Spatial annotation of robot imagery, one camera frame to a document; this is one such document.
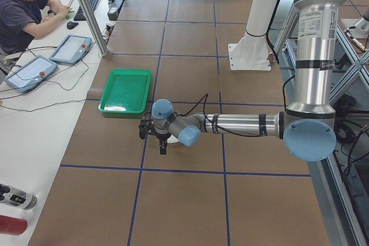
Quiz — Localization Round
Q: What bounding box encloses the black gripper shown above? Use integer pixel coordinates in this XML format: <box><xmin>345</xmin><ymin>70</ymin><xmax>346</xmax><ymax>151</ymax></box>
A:
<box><xmin>154</xmin><ymin>127</ymin><xmax>170</xmax><ymax>155</ymax></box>

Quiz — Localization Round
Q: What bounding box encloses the white round plate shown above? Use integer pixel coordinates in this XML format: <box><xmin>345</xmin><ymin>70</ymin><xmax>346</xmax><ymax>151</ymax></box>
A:
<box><xmin>167</xmin><ymin>135</ymin><xmax>179</xmax><ymax>143</ymax></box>

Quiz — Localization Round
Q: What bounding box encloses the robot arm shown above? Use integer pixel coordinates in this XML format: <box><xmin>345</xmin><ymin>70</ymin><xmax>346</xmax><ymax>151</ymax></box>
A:
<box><xmin>149</xmin><ymin>0</ymin><xmax>346</xmax><ymax>162</ymax></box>

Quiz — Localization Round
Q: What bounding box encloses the green plastic tray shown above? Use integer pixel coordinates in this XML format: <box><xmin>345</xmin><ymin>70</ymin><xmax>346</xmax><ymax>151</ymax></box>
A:
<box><xmin>98</xmin><ymin>69</ymin><xmax>152</xmax><ymax>115</ymax></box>

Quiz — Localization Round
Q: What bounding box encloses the far teach pendant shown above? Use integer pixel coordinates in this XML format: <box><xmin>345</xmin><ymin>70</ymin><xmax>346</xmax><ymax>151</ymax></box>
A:
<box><xmin>50</xmin><ymin>35</ymin><xmax>92</xmax><ymax>65</ymax></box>

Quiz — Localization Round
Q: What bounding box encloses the teach pendant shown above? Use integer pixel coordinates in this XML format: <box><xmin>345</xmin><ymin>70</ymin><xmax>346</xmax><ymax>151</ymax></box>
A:
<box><xmin>50</xmin><ymin>35</ymin><xmax>92</xmax><ymax>65</ymax></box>
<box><xmin>5</xmin><ymin>55</ymin><xmax>58</xmax><ymax>93</ymax></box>

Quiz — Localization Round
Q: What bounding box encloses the near teach pendant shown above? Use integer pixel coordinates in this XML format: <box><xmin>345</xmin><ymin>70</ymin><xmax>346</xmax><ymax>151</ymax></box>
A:
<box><xmin>5</xmin><ymin>55</ymin><xmax>58</xmax><ymax>93</ymax></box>

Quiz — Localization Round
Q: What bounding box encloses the black computer mouse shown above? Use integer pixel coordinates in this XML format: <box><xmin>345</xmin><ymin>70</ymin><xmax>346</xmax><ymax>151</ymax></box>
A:
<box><xmin>66</xmin><ymin>21</ymin><xmax>79</xmax><ymax>30</ymax></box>

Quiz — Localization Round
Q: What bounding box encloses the black keyboard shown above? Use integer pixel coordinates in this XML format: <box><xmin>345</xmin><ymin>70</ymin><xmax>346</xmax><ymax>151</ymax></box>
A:
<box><xmin>73</xmin><ymin>0</ymin><xmax>101</xmax><ymax>22</ymax></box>

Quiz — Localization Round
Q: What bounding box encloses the red bottle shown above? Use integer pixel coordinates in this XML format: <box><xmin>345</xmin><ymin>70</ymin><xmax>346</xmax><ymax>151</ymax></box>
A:
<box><xmin>0</xmin><ymin>215</ymin><xmax>28</xmax><ymax>236</ymax></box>

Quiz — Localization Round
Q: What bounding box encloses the seated person dark shirt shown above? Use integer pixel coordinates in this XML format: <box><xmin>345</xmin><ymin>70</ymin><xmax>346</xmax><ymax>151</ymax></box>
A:
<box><xmin>1</xmin><ymin>0</ymin><xmax>71</xmax><ymax>56</ymax></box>

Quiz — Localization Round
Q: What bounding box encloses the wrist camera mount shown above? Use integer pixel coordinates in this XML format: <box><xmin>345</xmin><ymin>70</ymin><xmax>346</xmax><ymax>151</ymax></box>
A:
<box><xmin>138</xmin><ymin>116</ymin><xmax>155</xmax><ymax>140</ymax></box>

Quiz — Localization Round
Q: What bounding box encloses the white camera mast base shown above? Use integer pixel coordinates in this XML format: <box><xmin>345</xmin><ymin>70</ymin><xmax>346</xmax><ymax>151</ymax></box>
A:
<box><xmin>228</xmin><ymin>0</ymin><xmax>278</xmax><ymax>71</ymax></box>

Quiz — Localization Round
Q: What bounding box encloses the aluminium frame post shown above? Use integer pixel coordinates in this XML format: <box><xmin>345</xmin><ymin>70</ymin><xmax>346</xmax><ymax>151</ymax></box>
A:
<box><xmin>78</xmin><ymin>0</ymin><xmax>108</xmax><ymax>57</ymax></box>

